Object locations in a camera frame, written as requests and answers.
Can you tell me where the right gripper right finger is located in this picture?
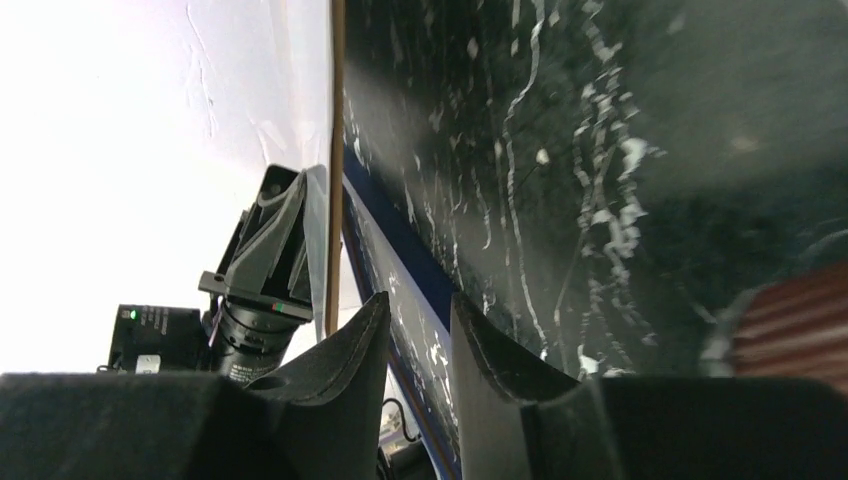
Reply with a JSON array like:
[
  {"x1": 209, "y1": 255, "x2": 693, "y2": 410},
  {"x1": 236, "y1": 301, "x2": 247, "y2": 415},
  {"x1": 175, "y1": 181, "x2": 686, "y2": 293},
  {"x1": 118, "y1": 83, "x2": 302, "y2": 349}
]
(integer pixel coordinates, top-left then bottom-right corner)
[{"x1": 450, "y1": 293, "x2": 847, "y2": 479}]

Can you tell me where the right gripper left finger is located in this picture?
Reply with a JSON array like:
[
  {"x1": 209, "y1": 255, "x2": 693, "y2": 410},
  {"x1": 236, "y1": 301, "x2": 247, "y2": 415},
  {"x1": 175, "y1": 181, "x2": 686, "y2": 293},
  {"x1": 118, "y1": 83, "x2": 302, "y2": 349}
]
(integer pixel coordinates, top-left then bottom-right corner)
[{"x1": 1, "y1": 292, "x2": 391, "y2": 479}]

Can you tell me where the blue photo frame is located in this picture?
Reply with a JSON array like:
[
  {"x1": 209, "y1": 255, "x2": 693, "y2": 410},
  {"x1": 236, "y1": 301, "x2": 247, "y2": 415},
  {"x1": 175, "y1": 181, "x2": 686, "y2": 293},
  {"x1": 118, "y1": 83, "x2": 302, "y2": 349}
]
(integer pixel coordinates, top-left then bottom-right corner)
[{"x1": 343, "y1": 148, "x2": 462, "y2": 479}]

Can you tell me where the clear glass pane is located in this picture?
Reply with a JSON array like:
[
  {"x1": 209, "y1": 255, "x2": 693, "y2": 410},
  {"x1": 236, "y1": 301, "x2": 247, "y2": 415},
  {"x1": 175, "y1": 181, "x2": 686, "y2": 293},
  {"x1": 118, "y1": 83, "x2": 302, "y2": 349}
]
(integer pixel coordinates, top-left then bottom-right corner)
[{"x1": 303, "y1": 164, "x2": 329, "y2": 337}]

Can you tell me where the red brown small tool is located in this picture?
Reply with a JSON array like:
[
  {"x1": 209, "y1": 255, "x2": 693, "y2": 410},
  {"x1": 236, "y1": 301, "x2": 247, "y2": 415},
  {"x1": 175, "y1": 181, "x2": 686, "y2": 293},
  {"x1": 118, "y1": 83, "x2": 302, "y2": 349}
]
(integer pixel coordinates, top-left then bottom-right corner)
[{"x1": 699, "y1": 228, "x2": 847, "y2": 396}]

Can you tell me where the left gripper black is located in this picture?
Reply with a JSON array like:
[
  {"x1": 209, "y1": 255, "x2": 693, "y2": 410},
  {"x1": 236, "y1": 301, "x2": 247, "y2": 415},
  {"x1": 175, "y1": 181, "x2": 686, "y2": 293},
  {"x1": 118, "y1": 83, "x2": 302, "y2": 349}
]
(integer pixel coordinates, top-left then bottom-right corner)
[{"x1": 198, "y1": 165, "x2": 313, "y2": 386}]

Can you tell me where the mountain photo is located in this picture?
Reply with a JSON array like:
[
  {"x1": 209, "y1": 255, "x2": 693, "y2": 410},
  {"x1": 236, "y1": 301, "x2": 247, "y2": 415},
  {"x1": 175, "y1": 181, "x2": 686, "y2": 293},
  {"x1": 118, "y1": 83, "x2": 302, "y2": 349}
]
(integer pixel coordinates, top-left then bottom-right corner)
[{"x1": 324, "y1": 0, "x2": 346, "y2": 336}]

